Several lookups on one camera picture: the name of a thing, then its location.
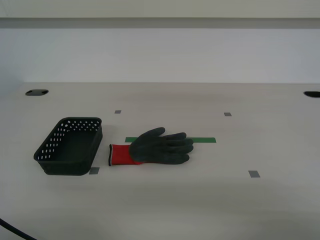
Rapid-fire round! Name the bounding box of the black floor cable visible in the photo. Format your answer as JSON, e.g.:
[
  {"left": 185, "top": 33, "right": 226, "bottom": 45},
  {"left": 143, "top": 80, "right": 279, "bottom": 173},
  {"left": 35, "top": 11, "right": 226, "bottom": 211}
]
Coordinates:
[{"left": 0, "top": 217, "right": 39, "bottom": 240}]

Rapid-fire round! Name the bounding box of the black and red work glove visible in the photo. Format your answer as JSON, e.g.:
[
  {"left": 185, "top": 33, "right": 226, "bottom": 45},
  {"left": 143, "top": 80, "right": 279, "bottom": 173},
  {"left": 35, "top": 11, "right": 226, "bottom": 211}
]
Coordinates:
[{"left": 108, "top": 126, "right": 195, "bottom": 167}]

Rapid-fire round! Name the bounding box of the black perforated plastic basket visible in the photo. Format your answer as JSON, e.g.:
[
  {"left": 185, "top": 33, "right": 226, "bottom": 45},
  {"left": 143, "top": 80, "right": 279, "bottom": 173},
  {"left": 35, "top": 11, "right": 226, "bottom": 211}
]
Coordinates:
[{"left": 33, "top": 116, "right": 104, "bottom": 177}]

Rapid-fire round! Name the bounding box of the green tape strip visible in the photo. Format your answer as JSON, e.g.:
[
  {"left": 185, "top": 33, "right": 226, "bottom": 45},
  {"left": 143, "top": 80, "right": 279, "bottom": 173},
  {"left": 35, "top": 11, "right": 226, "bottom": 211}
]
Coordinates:
[{"left": 124, "top": 136, "right": 217, "bottom": 145}]

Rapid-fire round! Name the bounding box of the grey wall rail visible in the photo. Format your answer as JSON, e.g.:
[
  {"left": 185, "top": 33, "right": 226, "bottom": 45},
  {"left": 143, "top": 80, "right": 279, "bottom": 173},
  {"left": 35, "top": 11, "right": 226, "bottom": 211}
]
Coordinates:
[{"left": 0, "top": 17, "right": 320, "bottom": 29}]

